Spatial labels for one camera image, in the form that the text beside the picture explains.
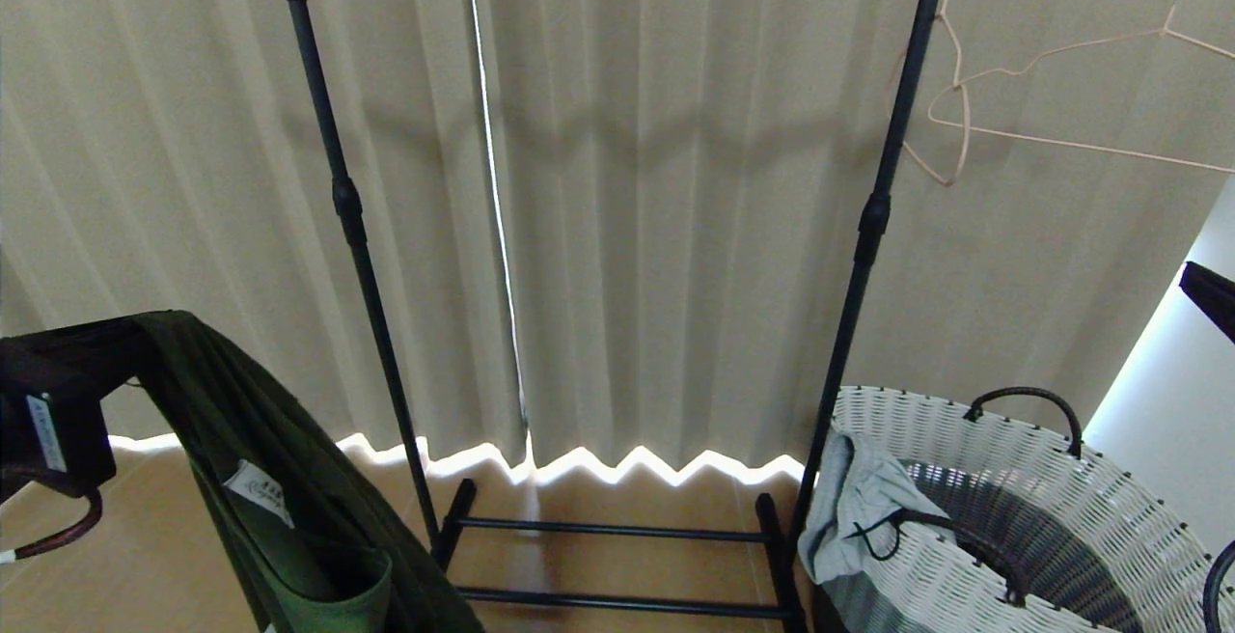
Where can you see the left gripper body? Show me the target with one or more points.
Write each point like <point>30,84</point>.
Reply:
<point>58,363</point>

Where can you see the green long-sleeved shirt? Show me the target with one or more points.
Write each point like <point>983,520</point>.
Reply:
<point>289,440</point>

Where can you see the pink clothes hanger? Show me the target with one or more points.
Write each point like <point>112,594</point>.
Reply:
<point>966,131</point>
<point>1061,142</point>

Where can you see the black clothes rack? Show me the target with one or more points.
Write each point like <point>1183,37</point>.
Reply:
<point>349,213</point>

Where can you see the white laundry basket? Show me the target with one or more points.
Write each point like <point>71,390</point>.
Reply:
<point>1110,508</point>

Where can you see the beige curtain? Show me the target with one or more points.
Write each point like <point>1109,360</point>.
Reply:
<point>675,228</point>

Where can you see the pale grey shorts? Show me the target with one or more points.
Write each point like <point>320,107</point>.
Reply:
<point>868,488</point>

